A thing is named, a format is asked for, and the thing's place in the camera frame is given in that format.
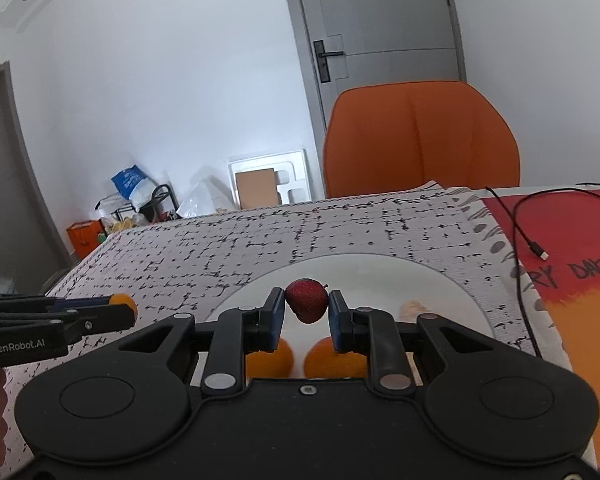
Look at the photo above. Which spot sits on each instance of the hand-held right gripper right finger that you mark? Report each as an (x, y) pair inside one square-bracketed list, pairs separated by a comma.
[(334, 321)]

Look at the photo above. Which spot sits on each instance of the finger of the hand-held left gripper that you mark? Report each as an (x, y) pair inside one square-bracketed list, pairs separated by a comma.
[(85, 302), (105, 319)]

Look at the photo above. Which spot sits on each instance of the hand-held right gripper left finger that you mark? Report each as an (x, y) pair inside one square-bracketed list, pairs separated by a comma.
[(278, 321)]

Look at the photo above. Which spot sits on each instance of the orange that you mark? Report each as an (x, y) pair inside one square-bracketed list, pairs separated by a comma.
[(332, 360), (122, 301), (272, 359)]

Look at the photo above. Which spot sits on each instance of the red apple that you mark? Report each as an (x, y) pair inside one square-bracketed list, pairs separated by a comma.
[(306, 300)]

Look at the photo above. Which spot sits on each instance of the white plate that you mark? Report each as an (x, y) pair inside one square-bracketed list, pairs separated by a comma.
[(380, 280)]

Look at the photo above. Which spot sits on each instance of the orange box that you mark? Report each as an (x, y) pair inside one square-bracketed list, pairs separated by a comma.
[(85, 240)]

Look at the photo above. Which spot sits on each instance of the small peeled pomelo piece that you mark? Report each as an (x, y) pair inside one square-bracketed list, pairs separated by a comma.
[(416, 309)]

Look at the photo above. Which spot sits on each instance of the black-patterned white tablecloth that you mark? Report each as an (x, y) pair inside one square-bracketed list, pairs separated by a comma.
[(180, 260)]

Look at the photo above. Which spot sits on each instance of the white plastic bag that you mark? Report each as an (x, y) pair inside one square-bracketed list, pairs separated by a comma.
[(115, 210)]

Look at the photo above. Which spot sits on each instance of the blue plastic bag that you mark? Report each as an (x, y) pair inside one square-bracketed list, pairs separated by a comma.
[(130, 185)]

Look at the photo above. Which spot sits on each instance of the black metal cart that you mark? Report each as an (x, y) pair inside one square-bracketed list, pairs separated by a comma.
[(162, 202)]

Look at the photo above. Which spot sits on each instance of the clear plastic bag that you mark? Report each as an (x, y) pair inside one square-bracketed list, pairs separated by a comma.
[(205, 200)]

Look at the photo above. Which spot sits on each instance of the white foam packaging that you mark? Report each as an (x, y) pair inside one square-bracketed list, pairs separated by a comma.
[(265, 180)]

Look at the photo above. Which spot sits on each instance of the grey-framed door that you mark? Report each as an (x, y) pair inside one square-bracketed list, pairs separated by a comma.
[(10, 175)]

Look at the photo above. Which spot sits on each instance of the orange chair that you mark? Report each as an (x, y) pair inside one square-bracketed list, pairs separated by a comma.
[(420, 140)]

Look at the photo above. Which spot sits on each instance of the red printed mat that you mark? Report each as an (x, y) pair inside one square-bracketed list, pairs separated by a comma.
[(580, 310)]

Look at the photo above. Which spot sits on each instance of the grey door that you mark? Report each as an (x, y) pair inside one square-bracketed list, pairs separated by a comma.
[(380, 20)]

